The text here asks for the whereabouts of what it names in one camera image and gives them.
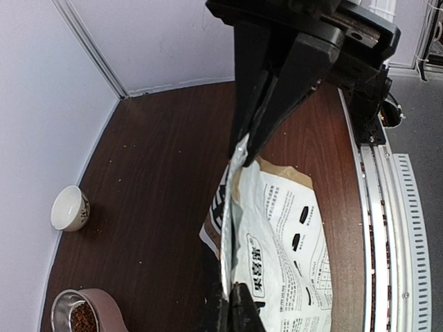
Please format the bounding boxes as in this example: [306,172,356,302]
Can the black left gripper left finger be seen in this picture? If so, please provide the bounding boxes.
[195,282,229,332]

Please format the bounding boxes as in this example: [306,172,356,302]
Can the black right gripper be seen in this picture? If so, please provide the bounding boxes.
[206,1,401,167]

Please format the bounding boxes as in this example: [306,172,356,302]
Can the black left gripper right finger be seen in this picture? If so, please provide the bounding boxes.
[228,283,265,332]

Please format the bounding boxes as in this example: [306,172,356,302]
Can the pet food bag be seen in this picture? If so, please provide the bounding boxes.
[199,138,333,331]

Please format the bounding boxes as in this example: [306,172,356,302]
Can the pink double pet feeder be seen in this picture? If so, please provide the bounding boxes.
[80,288,128,332]

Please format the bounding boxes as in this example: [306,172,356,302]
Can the brown kibble pellets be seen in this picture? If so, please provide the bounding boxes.
[71,303,98,332]

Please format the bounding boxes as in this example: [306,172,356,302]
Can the rear steel feeder bowl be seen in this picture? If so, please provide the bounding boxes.
[51,289,100,331]

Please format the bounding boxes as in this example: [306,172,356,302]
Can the white floral ceramic bowl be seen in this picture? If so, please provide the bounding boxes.
[50,185,91,232]

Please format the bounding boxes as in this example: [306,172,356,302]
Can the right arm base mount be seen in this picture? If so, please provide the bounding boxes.
[348,65,405,147]

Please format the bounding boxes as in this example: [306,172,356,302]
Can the front aluminium rail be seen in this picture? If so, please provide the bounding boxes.
[338,91,432,331]

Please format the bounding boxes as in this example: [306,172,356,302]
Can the right aluminium frame post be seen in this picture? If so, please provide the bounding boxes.
[51,0,129,100]

